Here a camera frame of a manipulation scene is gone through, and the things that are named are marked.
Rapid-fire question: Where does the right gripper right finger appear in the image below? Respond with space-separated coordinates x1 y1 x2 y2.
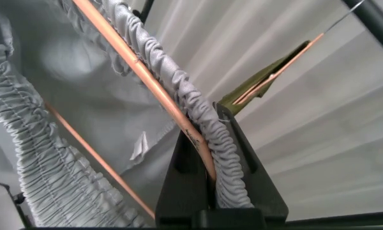
212 101 289 228

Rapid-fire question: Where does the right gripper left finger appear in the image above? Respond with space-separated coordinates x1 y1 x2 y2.
154 129 217 228

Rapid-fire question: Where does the green long-sleeved shirt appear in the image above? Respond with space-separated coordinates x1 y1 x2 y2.
217 40 311 116

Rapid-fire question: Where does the pink clothes hanger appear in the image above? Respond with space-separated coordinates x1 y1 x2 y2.
44 0 218 220
232 0 366 106

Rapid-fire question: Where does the pale grey garment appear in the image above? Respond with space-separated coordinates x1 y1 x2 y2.
0 0 255 228

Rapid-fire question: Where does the white curtain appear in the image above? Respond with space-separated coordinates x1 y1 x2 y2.
127 0 383 222

